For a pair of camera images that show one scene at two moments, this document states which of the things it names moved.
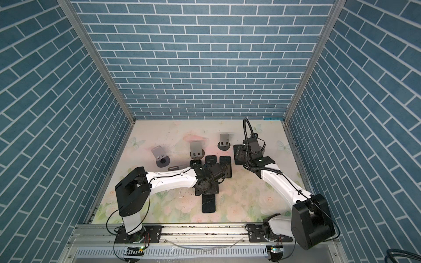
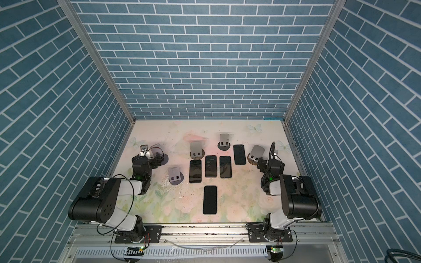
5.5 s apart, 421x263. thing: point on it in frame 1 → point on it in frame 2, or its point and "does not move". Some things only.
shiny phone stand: [226, 162] does not move
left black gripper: [214, 191] → [154, 163]
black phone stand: [210, 160] does not move
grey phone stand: [163, 160] does not move
